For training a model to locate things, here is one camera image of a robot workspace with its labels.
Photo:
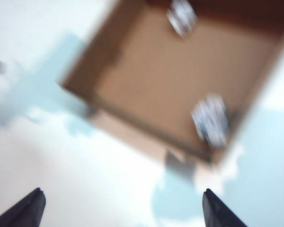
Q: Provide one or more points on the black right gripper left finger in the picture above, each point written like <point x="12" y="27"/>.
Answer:
<point x="26" y="210"/>

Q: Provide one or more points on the open brown cardboard box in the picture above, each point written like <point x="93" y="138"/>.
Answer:
<point x="168" y="82"/>

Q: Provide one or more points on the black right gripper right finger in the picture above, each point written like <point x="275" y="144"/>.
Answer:
<point x="217" y="212"/>

